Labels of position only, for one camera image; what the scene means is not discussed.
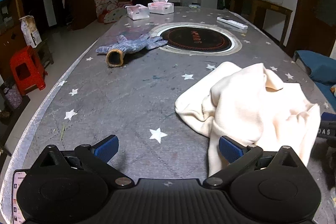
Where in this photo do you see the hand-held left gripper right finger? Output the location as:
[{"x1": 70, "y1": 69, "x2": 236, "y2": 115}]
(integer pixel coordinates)
[{"x1": 203, "y1": 135, "x2": 307, "y2": 189}]

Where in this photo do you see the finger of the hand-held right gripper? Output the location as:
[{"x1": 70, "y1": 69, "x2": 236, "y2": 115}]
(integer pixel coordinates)
[{"x1": 321, "y1": 112, "x2": 336, "y2": 123}]

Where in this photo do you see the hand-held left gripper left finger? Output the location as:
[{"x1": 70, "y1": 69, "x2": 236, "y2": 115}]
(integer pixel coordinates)
[{"x1": 30, "y1": 135, "x2": 132, "y2": 189}]

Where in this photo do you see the cream sweatshirt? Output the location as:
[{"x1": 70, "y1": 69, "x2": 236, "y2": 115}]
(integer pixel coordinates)
[{"x1": 175, "y1": 61, "x2": 321, "y2": 178}]

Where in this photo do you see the blue sofa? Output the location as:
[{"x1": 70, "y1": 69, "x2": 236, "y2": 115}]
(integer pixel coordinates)
[{"x1": 312, "y1": 77, "x2": 336, "y2": 110}]

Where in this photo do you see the blue-grey knit work glove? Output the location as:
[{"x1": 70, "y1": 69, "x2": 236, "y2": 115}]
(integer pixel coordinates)
[
  {"x1": 106, "y1": 34, "x2": 168, "y2": 68},
  {"x1": 96, "y1": 35, "x2": 132, "y2": 54}
]

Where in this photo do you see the patterned purple container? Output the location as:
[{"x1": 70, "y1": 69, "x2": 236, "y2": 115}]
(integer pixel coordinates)
[{"x1": 1, "y1": 80, "x2": 24, "y2": 111}]

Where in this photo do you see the brown wooden door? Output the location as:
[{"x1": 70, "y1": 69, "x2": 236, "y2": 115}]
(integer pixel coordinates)
[{"x1": 285, "y1": 0, "x2": 336, "y2": 58}]

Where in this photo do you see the round built-in induction cooker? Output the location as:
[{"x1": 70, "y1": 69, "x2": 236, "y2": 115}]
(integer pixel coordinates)
[{"x1": 151, "y1": 22, "x2": 242, "y2": 54}]

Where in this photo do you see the red plastic stool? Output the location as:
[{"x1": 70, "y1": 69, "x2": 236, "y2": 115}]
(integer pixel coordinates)
[{"x1": 10, "y1": 46, "x2": 48, "y2": 95}]

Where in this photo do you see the wooden desk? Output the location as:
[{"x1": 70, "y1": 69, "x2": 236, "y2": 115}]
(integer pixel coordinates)
[{"x1": 231, "y1": 0, "x2": 293, "y2": 43}]

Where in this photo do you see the white remote control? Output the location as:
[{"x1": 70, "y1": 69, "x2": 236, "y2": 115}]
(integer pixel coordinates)
[{"x1": 217, "y1": 17, "x2": 248, "y2": 30}]

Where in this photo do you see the cream mesh food cover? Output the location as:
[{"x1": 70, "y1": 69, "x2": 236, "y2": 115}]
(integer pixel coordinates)
[{"x1": 103, "y1": 7, "x2": 128, "y2": 24}]

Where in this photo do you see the white soft tissue pack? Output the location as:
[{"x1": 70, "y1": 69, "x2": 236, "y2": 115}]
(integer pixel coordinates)
[{"x1": 125, "y1": 4, "x2": 150, "y2": 20}]

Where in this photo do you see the white paper sack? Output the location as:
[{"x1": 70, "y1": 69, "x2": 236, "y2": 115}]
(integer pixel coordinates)
[{"x1": 20, "y1": 15, "x2": 42, "y2": 48}]

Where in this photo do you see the pink mesh food cover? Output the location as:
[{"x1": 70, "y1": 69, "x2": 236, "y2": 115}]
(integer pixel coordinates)
[{"x1": 95, "y1": 0, "x2": 118, "y2": 14}]

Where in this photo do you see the pink-white tissue box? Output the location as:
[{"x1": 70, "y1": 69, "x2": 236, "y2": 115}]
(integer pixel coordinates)
[{"x1": 148, "y1": 0, "x2": 175, "y2": 14}]

